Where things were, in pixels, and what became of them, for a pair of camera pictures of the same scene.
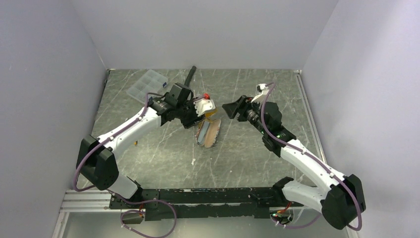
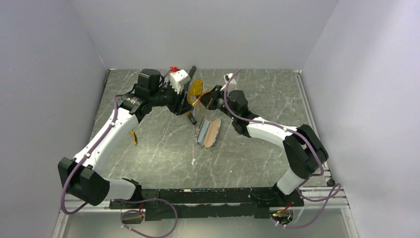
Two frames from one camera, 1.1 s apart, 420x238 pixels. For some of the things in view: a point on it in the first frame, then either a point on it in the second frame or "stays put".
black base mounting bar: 225,202 stays put
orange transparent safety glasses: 209,113 → 195,90
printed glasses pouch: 207,132 stays put
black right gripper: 232,109 → 209,98
